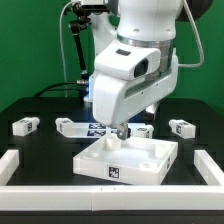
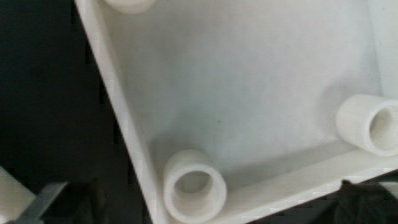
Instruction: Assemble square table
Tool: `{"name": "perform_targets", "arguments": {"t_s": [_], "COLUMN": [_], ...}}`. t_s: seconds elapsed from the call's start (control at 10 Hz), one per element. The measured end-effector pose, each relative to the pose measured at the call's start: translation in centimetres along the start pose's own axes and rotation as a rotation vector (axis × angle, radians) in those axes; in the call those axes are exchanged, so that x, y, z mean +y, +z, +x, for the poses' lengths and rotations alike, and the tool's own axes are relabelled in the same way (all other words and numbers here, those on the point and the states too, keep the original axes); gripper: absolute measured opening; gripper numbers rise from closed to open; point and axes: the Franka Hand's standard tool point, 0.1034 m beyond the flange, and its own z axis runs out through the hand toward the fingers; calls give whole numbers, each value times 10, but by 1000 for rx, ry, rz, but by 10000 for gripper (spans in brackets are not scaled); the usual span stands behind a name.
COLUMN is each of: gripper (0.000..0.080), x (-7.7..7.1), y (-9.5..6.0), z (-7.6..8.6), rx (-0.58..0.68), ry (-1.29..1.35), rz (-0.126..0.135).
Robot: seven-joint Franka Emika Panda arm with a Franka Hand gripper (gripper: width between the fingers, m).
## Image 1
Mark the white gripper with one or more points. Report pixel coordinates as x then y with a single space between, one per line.
115 101

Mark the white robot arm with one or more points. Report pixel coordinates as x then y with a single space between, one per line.
139 66

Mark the white tag base sheet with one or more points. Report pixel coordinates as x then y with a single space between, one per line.
88 130

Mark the white U-shaped fence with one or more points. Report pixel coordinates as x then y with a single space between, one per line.
94 198

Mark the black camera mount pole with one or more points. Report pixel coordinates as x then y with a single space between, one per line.
82 22

